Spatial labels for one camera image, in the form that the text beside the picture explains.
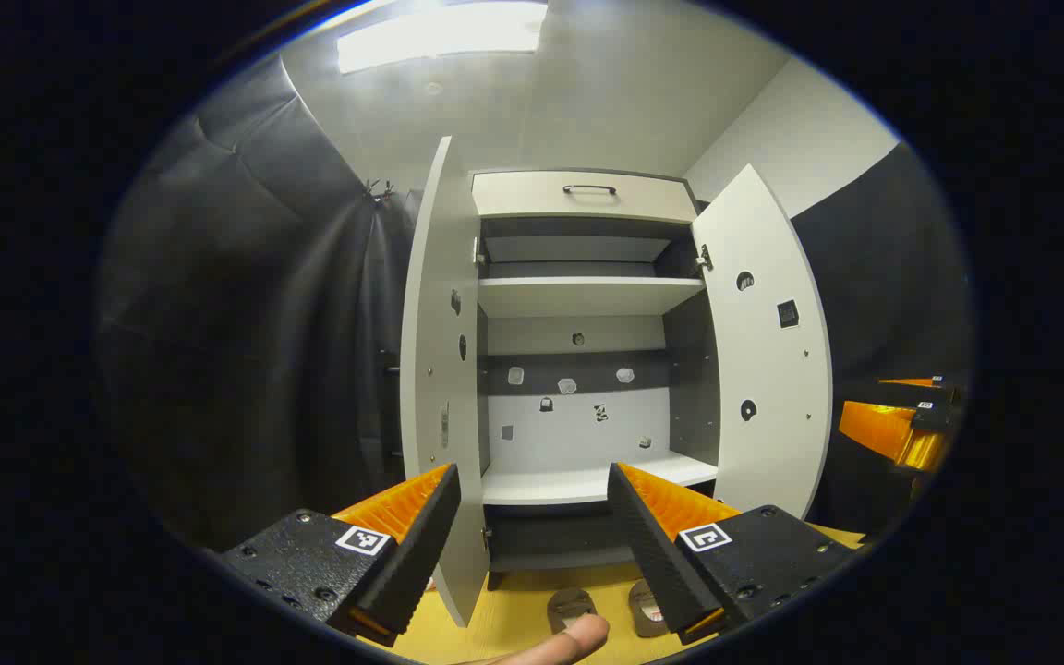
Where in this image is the white shoe cabinet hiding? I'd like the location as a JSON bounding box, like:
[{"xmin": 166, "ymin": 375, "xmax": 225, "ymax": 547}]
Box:
[{"xmin": 400, "ymin": 136, "xmax": 834, "ymax": 629}]

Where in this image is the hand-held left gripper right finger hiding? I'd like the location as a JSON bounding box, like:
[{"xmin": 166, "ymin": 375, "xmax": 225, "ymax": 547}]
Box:
[{"xmin": 606, "ymin": 462, "xmax": 861, "ymax": 646}]

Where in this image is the brown fuzzy shoe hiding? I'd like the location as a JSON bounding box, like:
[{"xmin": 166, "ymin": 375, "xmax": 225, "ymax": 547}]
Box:
[
  {"xmin": 546, "ymin": 587, "xmax": 599, "ymax": 636},
  {"xmin": 629, "ymin": 577, "xmax": 681, "ymax": 638}
]

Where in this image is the ceiling light panel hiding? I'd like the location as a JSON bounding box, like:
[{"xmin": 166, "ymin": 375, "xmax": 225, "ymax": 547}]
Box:
[{"xmin": 336, "ymin": 0, "xmax": 550, "ymax": 75}]

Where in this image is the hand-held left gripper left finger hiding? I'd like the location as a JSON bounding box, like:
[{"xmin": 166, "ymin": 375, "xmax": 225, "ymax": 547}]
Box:
[{"xmin": 218, "ymin": 462, "xmax": 464, "ymax": 647}]

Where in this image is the white cabinet drawer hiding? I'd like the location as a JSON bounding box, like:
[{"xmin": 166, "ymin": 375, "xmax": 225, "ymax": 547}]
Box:
[{"xmin": 471, "ymin": 169, "xmax": 699, "ymax": 224}]

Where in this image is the black backdrop cloth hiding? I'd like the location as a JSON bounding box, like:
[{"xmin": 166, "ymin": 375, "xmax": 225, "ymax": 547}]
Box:
[
  {"xmin": 96, "ymin": 55, "xmax": 422, "ymax": 555},
  {"xmin": 791, "ymin": 143, "xmax": 974, "ymax": 537}
]

